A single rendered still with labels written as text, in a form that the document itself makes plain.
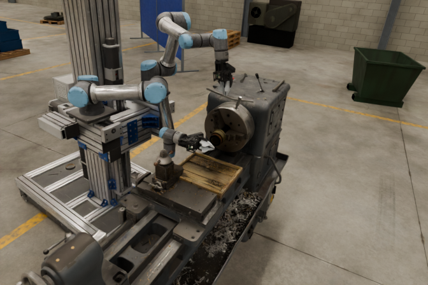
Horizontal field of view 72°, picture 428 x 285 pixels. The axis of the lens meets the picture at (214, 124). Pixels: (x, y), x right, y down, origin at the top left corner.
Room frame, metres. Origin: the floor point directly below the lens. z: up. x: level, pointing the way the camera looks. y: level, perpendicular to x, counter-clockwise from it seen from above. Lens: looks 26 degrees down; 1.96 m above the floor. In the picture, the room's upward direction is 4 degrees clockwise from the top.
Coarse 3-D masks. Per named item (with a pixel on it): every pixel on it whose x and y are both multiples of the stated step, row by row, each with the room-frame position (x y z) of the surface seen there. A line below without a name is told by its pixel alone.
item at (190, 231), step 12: (132, 192) 1.22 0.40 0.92; (120, 204) 1.16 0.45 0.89; (132, 204) 1.15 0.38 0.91; (144, 204) 1.15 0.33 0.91; (156, 204) 1.15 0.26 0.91; (216, 204) 1.17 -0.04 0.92; (132, 216) 1.09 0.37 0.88; (168, 216) 1.12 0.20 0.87; (180, 216) 1.09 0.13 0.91; (192, 216) 1.07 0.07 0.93; (204, 216) 1.08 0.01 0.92; (216, 216) 1.12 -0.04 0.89; (180, 228) 1.01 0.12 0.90; (192, 228) 1.02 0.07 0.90; (204, 228) 1.02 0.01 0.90; (180, 240) 0.96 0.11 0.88; (192, 240) 0.95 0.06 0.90
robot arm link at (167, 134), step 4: (164, 128) 1.60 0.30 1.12; (168, 128) 1.60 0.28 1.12; (160, 132) 1.58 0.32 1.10; (164, 132) 1.57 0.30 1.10; (168, 132) 1.57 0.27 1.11; (172, 132) 1.56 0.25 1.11; (160, 136) 1.58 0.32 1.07; (164, 136) 1.56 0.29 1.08; (168, 136) 1.55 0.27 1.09; (172, 136) 1.54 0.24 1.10; (164, 140) 1.56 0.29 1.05; (168, 140) 1.55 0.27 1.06; (172, 140) 1.54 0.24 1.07
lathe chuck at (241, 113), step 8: (224, 104) 1.78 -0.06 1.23; (232, 104) 1.77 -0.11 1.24; (224, 112) 1.71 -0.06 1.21; (232, 112) 1.68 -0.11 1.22; (240, 112) 1.70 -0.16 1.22; (208, 120) 1.76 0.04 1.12; (224, 120) 1.70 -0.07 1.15; (232, 120) 1.68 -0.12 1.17; (240, 120) 1.66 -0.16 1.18; (248, 120) 1.69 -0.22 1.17; (208, 128) 1.75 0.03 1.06; (224, 128) 1.78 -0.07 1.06; (232, 128) 1.68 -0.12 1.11; (240, 128) 1.65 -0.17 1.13; (248, 128) 1.66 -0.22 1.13; (208, 136) 1.75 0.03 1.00; (248, 136) 1.66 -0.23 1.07; (224, 144) 1.71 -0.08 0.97; (232, 144) 1.67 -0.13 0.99; (240, 144) 1.65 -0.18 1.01
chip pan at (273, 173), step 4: (280, 160) 2.24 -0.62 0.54; (284, 160) 2.24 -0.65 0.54; (276, 164) 2.17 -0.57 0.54; (280, 164) 2.18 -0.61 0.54; (280, 168) 2.12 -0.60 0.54; (272, 172) 2.04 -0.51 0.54; (276, 172) 2.05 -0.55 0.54; (268, 176) 1.98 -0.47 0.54; (272, 176) 1.99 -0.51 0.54; (268, 180) 1.93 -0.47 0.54; (272, 180) 1.93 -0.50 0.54; (260, 184) 1.87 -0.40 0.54; (264, 184) 1.87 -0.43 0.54; (268, 184) 1.87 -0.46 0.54; (260, 188) 1.82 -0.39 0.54; (264, 188) 1.82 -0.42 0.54; (260, 192) 1.77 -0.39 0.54; (264, 192) 1.78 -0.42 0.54; (260, 196) 1.73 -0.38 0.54
